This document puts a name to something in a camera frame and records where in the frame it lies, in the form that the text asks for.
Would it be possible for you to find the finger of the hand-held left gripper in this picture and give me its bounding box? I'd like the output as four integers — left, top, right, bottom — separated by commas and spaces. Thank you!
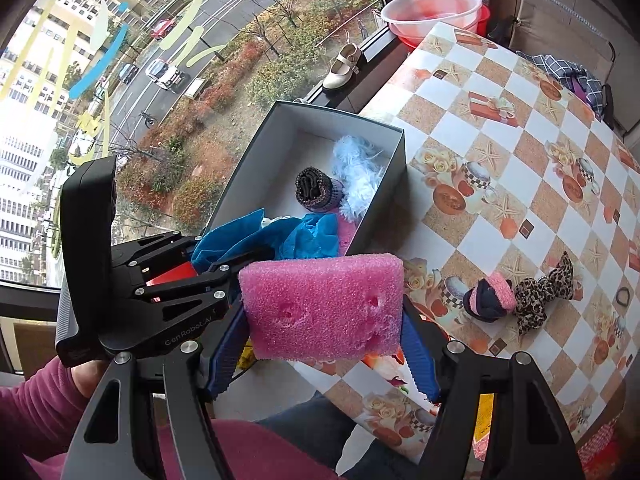
111, 231, 201, 291
100, 251, 276, 361

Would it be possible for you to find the leopard print cloth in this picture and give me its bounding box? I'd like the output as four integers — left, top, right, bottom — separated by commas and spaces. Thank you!
510, 251, 576, 337

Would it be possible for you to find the person's left forearm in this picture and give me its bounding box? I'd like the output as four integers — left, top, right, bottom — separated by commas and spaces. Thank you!
0, 357, 101, 480

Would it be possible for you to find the beige folding cot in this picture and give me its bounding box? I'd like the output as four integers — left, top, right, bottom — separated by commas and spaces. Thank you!
515, 0, 640, 86

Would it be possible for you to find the grey cardboard box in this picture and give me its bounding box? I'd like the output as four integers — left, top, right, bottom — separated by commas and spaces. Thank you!
200, 101, 406, 261

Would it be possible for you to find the blue velvet cloth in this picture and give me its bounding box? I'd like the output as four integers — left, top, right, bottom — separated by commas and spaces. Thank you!
191, 208, 342, 276

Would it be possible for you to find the person's leg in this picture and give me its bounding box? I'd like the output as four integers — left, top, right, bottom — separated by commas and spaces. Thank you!
257, 390, 436, 480

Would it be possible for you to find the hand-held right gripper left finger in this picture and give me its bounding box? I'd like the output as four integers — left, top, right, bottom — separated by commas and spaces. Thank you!
65, 305, 251, 480

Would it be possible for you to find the yellow red patterned carton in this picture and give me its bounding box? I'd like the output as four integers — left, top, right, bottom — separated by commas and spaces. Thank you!
471, 391, 498, 462

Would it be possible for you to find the clear pink plastic basin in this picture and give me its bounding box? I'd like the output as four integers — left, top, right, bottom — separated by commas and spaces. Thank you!
380, 0, 485, 41

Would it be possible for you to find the red plastic basin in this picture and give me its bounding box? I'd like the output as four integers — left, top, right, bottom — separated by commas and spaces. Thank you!
395, 5, 492, 51

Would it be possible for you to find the person's left hand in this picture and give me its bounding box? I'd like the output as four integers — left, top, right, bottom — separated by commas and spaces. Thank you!
69, 357, 111, 397

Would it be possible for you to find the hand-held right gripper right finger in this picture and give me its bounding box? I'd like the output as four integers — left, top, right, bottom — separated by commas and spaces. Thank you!
400, 300, 586, 480

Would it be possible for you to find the blue plaid cloth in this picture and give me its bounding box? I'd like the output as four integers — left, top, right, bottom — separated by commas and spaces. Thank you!
515, 51, 608, 111

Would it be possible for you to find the glass window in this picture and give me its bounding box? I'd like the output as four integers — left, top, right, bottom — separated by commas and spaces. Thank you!
0, 0, 401, 291

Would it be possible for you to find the red plastic item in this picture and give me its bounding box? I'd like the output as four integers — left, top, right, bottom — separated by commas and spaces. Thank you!
142, 262, 197, 291

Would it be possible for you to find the dark sock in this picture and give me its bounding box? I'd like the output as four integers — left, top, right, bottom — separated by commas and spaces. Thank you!
295, 166, 346, 212

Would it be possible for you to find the cream dotted cloth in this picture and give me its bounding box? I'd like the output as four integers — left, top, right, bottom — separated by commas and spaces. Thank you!
259, 213, 303, 227

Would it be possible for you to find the light blue fluffy cloth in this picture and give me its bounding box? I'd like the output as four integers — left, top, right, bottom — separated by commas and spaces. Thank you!
331, 135, 388, 222

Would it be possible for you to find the pink sponge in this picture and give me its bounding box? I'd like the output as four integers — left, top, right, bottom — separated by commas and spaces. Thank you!
238, 253, 405, 363

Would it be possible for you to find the navy pink rolled sock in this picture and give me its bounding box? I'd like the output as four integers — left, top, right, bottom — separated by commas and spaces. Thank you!
462, 272, 517, 323

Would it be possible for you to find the person's torso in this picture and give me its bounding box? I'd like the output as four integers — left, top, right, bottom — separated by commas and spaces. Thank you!
150, 417, 346, 480

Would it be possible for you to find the pink cloth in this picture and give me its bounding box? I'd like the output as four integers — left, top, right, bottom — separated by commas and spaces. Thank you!
336, 212, 361, 256

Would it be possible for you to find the beige strap shoe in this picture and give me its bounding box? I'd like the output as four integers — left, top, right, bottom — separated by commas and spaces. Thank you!
321, 42, 363, 92

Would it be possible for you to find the red checked cloth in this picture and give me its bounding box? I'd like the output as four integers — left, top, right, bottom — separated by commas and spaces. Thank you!
575, 422, 617, 462

